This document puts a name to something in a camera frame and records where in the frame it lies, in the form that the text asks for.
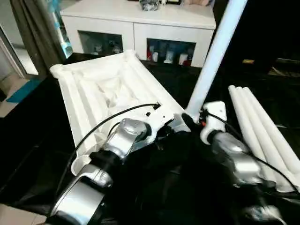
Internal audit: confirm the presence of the white plastic table leg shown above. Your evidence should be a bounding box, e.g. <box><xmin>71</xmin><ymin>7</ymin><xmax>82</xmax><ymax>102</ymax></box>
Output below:
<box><xmin>235</xmin><ymin>86</ymin><xmax>300</xmax><ymax>193</ymax></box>
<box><xmin>228</xmin><ymin>85</ymin><xmax>282</xmax><ymax>186</ymax></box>
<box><xmin>242</xmin><ymin>86</ymin><xmax>300</xmax><ymax>169</ymax></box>
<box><xmin>186</xmin><ymin>0</ymin><xmax>248</xmax><ymax>119</ymax></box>

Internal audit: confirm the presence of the white plastic table top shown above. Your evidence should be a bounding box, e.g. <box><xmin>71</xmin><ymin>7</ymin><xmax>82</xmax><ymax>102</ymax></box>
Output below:
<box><xmin>49</xmin><ymin>49</ymin><xmax>192</xmax><ymax>176</ymax></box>

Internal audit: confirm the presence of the black mat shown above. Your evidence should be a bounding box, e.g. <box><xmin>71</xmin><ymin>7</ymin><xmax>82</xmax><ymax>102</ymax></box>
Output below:
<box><xmin>0</xmin><ymin>52</ymin><xmax>300</xmax><ymax>225</ymax></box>

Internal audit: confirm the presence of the dark low furniture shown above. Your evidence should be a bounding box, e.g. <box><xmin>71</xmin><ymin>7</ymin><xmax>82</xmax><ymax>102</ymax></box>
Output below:
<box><xmin>267</xmin><ymin>58</ymin><xmax>300</xmax><ymax>78</ymax></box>

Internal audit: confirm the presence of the black cabinet with gold label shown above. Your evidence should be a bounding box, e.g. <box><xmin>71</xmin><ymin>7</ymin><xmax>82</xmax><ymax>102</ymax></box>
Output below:
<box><xmin>212</xmin><ymin>0</ymin><xmax>277</xmax><ymax>71</ymax></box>

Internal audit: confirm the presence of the pink plush toy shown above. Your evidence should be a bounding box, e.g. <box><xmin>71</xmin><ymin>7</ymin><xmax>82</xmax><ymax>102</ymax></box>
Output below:
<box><xmin>182</xmin><ymin>0</ymin><xmax>211</xmax><ymax>7</ymax></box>

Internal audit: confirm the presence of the white display cabinet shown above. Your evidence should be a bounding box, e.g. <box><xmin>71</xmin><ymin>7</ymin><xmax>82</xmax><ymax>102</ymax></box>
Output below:
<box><xmin>60</xmin><ymin>0</ymin><xmax>217</xmax><ymax>68</ymax></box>

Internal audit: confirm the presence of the dark grey figurine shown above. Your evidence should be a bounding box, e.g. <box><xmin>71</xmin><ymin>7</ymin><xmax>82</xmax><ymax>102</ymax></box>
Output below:
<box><xmin>139</xmin><ymin>0</ymin><xmax>162</xmax><ymax>12</ymax></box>

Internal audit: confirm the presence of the light blue rack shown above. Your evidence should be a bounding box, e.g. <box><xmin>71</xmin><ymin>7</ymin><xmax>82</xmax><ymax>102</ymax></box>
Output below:
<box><xmin>49</xmin><ymin>4</ymin><xmax>74</xmax><ymax>58</ymax></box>

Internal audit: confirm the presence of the teal floor mat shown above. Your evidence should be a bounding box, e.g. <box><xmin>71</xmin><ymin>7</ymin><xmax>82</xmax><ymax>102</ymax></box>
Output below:
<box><xmin>6</xmin><ymin>78</ymin><xmax>43</xmax><ymax>103</ymax></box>

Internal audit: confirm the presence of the grey curtain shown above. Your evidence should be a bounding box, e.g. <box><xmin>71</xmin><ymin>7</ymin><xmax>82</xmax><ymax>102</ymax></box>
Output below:
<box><xmin>10</xmin><ymin>0</ymin><xmax>68</xmax><ymax>77</ymax></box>

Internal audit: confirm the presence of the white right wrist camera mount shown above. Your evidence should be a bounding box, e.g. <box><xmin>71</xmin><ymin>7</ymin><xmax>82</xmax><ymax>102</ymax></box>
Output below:
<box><xmin>199</xmin><ymin>101</ymin><xmax>227</xmax><ymax>143</ymax></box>

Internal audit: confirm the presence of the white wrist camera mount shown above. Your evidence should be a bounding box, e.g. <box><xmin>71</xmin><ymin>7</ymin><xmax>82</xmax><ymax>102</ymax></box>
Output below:
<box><xmin>199</xmin><ymin>101</ymin><xmax>227</xmax><ymax>143</ymax></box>
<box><xmin>140</xmin><ymin>103</ymin><xmax>176</xmax><ymax>144</ymax></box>

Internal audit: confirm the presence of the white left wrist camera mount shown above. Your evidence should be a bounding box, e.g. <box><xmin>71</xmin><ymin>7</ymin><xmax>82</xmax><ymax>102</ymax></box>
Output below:
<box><xmin>140</xmin><ymin>103</ymin><xmax>176</xmax><ymax>144</ymax></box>

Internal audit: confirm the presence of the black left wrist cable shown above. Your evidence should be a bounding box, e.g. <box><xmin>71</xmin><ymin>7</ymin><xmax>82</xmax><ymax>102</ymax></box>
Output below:
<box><xmin>50</xmin><ymin>102</ymin><xmax>162</xmax><ymax>211</ymax></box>

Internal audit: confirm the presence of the grey door frame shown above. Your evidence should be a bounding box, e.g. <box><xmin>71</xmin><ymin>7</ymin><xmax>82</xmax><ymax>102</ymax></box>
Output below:
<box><xmin>0</xmin><ymin>24</ymin><xmax>39</xmax><ymax>79</ymax></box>

